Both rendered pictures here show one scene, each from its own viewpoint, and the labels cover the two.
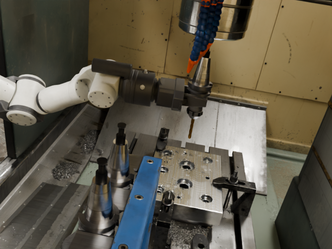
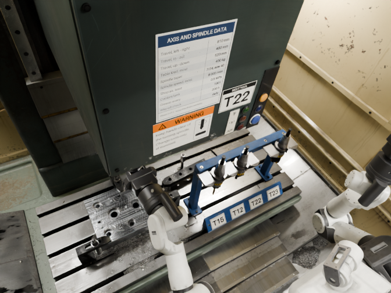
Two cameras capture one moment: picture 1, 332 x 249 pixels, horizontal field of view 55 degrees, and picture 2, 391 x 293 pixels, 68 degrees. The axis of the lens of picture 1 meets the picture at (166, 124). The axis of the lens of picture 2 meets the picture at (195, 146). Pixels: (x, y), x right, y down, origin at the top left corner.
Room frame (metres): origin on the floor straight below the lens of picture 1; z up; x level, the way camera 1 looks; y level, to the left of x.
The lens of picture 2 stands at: (0.99, 0.52, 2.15)
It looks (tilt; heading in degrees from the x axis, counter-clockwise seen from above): 50 degrees down; 230
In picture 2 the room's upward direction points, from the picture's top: 9 degrees clockwise
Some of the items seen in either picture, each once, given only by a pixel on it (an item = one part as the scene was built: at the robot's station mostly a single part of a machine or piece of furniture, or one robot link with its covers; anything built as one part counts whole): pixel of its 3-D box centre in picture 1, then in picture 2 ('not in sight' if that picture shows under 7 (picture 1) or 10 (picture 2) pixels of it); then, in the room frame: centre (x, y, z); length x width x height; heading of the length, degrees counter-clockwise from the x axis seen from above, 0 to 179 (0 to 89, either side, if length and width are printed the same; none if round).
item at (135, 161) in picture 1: (124, 161); (206, 179); (0.53, 0.07, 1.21); 0.07 x 0.05 x 0.01; 87
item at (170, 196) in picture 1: (165, 214); (165, 201); (0.65, -0.04, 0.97); 0.13 x 0.03 x 0.15; 177
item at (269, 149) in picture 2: not in sight; (271, 151); (0.20, 0.09, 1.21); 0.07 x 0.05 x 0.01; 87
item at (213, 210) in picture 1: (184, 180); (125, 211); (0.82, -0.09, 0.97); 0.29 x 0.23 x 0.05; 177
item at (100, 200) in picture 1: (100, 197); (243, 157); (0.37, 0.08, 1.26); 0.04 x 0.04 x 0.07
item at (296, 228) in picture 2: not in sight; (244, 181); (0.12, -0.03, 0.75); 0.89 x 0.70 x 0.26; 87
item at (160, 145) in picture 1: (161, 145); (94, 247); (0.99, 0.00, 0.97); 0.13 x 0.03 x 0.15; 177
